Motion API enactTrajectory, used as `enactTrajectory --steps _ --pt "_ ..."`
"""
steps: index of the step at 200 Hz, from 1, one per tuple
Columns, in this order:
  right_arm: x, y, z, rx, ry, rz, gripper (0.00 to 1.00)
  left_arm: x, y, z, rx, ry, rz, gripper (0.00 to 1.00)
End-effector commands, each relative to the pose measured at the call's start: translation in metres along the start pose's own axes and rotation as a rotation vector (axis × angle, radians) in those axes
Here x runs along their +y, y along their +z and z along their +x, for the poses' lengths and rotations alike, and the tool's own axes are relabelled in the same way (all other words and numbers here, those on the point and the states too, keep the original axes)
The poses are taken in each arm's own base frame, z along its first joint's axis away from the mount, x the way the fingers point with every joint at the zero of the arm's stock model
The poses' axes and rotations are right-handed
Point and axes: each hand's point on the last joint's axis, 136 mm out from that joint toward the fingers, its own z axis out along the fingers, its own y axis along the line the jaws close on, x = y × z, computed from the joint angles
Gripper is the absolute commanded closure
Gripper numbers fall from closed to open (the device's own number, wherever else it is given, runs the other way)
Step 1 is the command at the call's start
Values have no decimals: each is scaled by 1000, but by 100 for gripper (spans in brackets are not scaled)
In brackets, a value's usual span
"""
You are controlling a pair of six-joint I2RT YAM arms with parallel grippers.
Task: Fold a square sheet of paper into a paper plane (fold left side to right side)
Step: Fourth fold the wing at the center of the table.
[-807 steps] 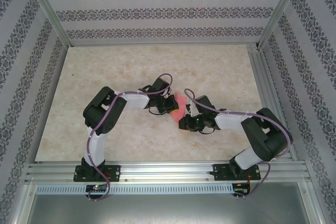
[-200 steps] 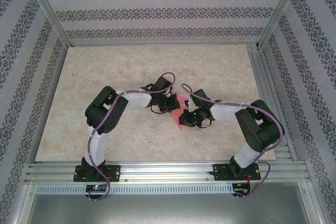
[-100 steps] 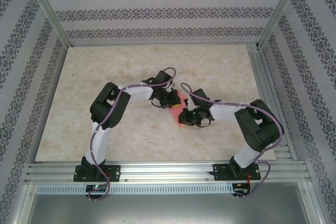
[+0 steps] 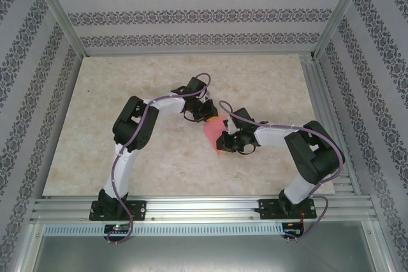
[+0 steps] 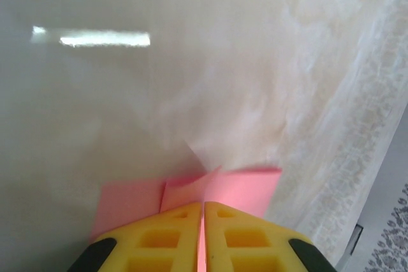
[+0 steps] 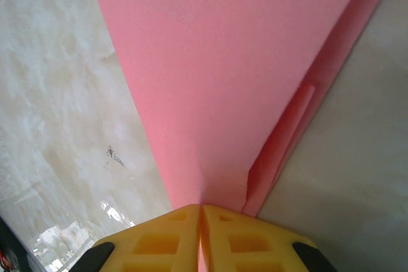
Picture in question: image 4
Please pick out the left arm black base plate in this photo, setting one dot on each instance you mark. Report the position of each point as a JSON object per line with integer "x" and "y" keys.
{"x": 137, "y": 210}

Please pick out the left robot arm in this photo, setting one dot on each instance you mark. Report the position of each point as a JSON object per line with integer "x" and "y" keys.
{"x": 134, "y": 128}

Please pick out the grey sheet metal shelf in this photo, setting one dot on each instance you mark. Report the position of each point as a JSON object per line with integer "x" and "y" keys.
{"x": 204, "y": 256}

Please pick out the pink cloth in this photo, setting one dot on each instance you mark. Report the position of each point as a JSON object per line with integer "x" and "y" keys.
{"x": 213, "y": 135}

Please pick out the small circuit board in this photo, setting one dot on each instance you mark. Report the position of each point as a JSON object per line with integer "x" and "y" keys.
{"x": 116, "y": 228}
{"x": 291, "y": 225}

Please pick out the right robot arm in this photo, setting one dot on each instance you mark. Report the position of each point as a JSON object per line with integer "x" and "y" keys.
{"x": 315, "y": 160}

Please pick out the aluminium side rail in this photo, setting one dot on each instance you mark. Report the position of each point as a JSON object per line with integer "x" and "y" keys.
{"x": 322, "y": 100}

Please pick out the aluminium frame post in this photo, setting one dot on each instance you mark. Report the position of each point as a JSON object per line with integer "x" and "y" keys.
{"x": 60, "y": 14}
{"x": 341, "y": 7}

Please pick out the aluminium mounting rail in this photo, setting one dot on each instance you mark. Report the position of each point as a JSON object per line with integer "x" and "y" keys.
{"x": 204, "y": 208}

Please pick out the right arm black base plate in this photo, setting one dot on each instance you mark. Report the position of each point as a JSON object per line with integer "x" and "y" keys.
{"x": 267, "y": 210}

